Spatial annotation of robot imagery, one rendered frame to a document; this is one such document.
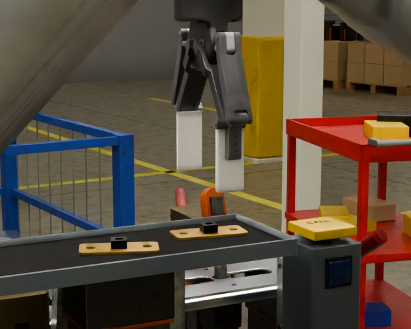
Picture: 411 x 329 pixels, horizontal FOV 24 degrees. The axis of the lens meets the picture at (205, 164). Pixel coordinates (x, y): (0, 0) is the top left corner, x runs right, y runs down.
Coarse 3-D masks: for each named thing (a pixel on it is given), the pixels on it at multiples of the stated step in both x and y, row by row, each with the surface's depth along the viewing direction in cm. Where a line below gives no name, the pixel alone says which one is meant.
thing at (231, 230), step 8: (200, 224) 107; (208, 224) 108; (216, 224) 107; (176, 232) 107; (184, 232) 107; (192, 232) 107; (200, 232) 107; (208, 232) 107; (216, 232) 107; (224, 232) 107; (232, 232) 107; (240, 232) 107
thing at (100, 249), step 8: (112, 240) 100; (120, 240) 100; (80, 248) 100; (88, 248) 101; (96, 248) 100; (104, 248) 100; (112, 248) 100; (120, 248) 100; (128, 248) 100; (136, 248) 100; (144, 248) 100; (152, 248) 100
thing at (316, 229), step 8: (288, 224) 114; (296, 224) 112; (304, 224) 112; (312, 224) 112; (320, 224) 112; (328, 224) 112; (336, 224) 112; (344, 224) 112; (296, 232) 112; (304, 232) 110; (312, 232) 109; (320, 232) 109; (328, 232) 109; (336, 232) 110; (344, 232) 110; (352, 232) 111; (312, 240) 112; (320, 240) 112; (328, 240) 112
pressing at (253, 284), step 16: (192, 272) 149; (208, 272) 149; (240, 272) 150; (272, 272) 149; (192, 288) 141; (208, 288) 141; (224, 288) 141; (240, 288) 141; (256, 288) 140; (272, 288) 140; (192, 304) 134; (208, 304) 135; (224, 304) 137
